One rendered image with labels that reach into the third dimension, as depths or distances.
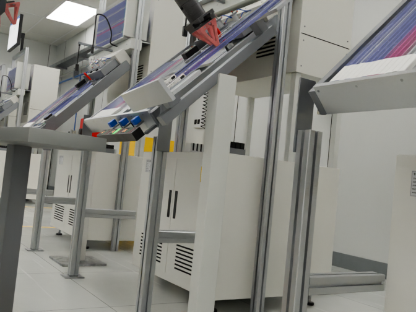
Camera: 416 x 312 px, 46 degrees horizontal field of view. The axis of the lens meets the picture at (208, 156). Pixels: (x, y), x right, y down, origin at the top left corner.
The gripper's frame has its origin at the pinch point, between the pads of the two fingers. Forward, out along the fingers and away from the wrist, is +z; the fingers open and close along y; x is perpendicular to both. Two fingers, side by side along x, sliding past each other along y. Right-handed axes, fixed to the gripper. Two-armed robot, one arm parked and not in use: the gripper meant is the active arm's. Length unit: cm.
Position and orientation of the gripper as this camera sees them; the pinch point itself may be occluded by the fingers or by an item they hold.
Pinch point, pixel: (215, 43)
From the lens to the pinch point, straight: 151.7
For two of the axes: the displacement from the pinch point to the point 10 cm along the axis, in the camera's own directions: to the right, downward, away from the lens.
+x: -7.1, 6.2, -3.4
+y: -4.2, 0.1, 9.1
